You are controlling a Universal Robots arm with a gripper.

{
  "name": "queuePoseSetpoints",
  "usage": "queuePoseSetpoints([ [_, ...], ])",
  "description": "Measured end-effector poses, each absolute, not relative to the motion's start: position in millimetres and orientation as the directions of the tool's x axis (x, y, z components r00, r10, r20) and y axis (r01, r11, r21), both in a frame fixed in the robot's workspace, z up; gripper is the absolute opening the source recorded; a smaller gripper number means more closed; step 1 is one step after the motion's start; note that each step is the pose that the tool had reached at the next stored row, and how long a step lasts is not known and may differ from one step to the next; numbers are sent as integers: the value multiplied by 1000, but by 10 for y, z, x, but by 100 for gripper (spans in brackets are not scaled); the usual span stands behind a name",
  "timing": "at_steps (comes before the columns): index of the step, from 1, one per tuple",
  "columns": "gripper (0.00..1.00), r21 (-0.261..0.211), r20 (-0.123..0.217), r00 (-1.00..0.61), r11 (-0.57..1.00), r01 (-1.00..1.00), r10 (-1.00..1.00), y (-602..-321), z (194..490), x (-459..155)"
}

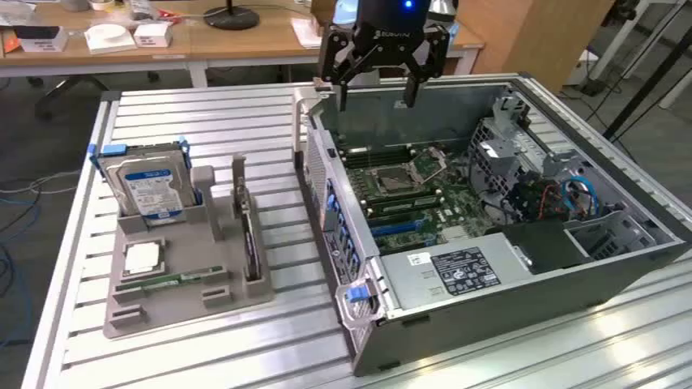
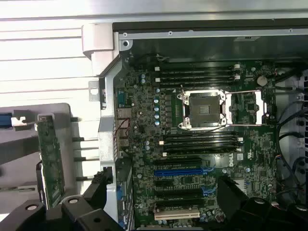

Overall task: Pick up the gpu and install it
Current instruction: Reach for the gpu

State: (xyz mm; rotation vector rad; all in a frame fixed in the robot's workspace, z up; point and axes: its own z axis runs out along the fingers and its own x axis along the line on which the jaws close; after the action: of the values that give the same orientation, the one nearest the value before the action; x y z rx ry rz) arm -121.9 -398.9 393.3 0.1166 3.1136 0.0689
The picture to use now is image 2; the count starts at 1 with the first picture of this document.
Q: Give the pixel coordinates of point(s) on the green motherboard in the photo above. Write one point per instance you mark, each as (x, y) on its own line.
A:
(144, 108)

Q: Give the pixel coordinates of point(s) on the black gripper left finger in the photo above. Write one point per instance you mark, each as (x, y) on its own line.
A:
(79, 216)

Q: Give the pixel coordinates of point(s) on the metal disk bay cage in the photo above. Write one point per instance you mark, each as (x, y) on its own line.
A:
(303, 101)

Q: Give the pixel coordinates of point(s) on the CPU socket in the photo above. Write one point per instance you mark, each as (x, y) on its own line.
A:
(204, 108)

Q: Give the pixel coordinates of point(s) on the open black PC case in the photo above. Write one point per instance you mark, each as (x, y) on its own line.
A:
(106, 134)

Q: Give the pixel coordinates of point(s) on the white expansion slot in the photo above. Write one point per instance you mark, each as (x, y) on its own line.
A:
(176, 214)

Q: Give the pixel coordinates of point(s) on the thin metal locking lever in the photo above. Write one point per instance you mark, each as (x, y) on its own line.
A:
(243, 91)

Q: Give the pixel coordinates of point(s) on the blue expansion slot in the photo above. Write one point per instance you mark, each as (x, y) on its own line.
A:
(178, 172)

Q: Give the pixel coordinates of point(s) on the metal socket cover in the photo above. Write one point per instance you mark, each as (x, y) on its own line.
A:
(258, 106)

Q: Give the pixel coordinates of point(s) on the grey parts rack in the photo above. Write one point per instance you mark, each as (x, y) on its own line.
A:
(29, 107)

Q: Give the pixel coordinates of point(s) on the silver coin battery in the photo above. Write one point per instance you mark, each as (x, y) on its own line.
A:
(261, 80)

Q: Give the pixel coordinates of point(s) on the hard disk blue carrier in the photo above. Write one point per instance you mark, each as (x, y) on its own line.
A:
(4, 120)

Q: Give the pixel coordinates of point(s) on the black RAM slot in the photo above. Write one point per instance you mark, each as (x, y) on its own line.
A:
(202, 151)
(202, 136)
(197, 77)
(197, 72)
(197, 66)
(202, 146)
(197, 83)
(202, 141)

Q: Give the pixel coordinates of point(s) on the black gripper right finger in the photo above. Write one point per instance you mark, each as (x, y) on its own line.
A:
(228, 197)

